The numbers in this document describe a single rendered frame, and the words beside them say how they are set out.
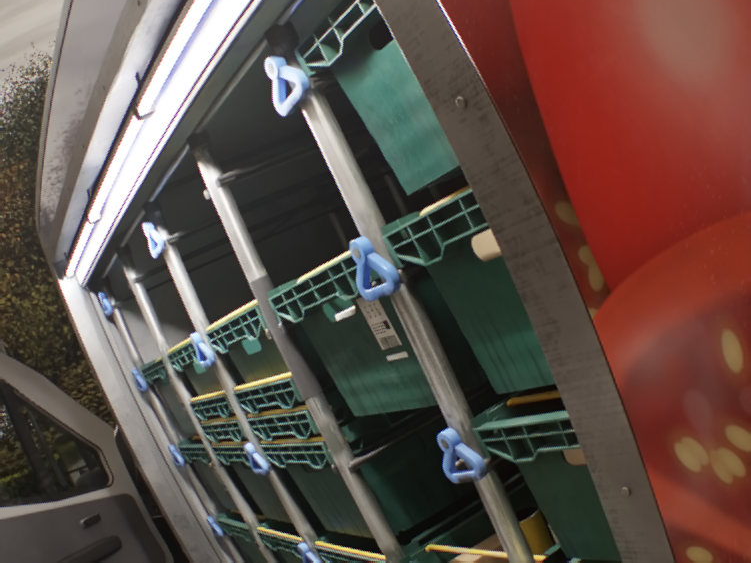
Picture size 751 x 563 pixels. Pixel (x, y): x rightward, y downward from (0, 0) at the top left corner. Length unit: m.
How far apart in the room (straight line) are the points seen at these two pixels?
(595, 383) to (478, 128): 0.21
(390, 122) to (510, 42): 0.50
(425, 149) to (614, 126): 0.53
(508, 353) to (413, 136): 0.28
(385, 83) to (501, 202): 0.41
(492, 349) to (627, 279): 0.52
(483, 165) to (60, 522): 3.52
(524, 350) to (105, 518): 3.29
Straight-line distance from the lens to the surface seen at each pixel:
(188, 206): 3.14
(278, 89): 1.21
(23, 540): 3.97
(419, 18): 0.70
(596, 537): 1.14
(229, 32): 1.19
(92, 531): 4.13
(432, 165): 1.07
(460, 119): 0.70
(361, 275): 1.19
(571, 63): 0.58
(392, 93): 1.07
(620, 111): 0.56
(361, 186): 1.17
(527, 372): 1.07
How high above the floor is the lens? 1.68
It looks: level
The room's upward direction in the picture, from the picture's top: 25 degrees counter-clockwise
